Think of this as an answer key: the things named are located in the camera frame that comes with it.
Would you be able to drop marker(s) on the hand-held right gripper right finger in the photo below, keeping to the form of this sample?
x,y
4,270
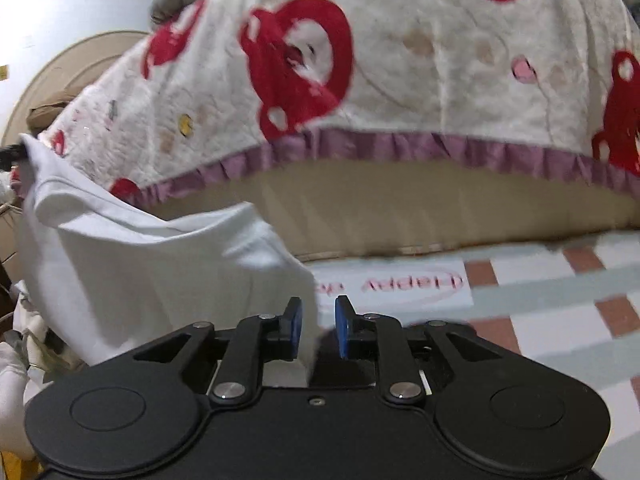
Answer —
x,y
343,327

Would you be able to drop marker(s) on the brown cushion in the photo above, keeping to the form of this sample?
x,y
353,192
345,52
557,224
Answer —
x,y
45,115

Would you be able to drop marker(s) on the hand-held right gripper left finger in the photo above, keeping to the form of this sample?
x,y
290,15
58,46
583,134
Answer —
x,y
295,327

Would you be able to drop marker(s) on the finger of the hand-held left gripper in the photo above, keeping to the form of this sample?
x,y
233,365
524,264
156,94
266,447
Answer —
x,y
11,154

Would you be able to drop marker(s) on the beige curved headboard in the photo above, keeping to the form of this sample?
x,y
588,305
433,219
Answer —
x,y
65,70

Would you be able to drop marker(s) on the yellow wall sticker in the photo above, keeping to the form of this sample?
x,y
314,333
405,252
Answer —
x,y
4,72

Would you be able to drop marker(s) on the pink grey checked mat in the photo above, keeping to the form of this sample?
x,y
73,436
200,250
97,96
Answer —
x,y
550,360

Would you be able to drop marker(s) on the beige mattress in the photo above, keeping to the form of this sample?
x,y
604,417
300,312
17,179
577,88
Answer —
x,y
450,210

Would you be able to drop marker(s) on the white t-shirt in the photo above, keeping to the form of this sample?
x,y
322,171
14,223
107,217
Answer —
x,y
150,270

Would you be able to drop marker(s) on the white blanket with red prints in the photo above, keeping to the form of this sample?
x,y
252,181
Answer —
x,y
425,60

